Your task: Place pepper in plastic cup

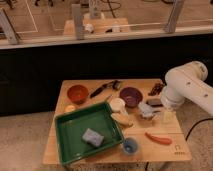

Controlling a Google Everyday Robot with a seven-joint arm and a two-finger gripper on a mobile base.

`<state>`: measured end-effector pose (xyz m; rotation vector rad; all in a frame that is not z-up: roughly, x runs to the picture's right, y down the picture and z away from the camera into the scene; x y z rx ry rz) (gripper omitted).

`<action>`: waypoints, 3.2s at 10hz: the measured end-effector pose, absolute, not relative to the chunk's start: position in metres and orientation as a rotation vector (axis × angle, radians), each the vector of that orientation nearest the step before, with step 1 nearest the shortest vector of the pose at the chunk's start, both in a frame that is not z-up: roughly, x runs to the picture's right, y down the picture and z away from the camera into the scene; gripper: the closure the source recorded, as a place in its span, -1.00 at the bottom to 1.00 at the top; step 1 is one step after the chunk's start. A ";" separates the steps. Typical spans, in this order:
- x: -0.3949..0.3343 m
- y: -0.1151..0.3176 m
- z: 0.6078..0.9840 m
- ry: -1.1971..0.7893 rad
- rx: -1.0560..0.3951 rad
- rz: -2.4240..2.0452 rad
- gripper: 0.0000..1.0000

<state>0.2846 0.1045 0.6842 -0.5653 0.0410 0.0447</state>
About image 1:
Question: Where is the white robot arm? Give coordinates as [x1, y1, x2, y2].
[160, 61, 213, 116]

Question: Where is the blue plastic cup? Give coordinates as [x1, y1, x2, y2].
[123, 137, 138, 155]

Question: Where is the white cup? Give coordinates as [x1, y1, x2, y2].
[110, 98, 125, 113]

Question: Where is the grey rectangular block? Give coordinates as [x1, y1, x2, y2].
[146, 98, 162, 107]

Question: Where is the light blue crumpled cloth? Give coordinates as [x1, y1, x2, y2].
[138, 102, 159, 119]

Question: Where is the wooden table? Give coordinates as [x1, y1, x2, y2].
[43, 79, 192, 166]

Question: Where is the dark red grapes bunch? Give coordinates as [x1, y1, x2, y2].
[148, 83, 164, 96]

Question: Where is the purple bowl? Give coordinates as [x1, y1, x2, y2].
[119, 87, 143, 108]

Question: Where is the yellow banana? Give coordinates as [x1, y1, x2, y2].
[111, 113, 133, 126]

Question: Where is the grey blue sponge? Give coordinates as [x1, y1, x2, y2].
[82, 128, 104, 147]

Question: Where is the green plastic tray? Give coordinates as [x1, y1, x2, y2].
[55, 102, 124, 165]

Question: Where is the orange bowl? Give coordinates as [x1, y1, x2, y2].
[67, 85, 89, 104]

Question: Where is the small yellow round object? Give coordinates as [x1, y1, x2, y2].
[64, 105, 76, 113]

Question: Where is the black cable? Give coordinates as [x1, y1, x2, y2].
[185, 117, 213, 141]

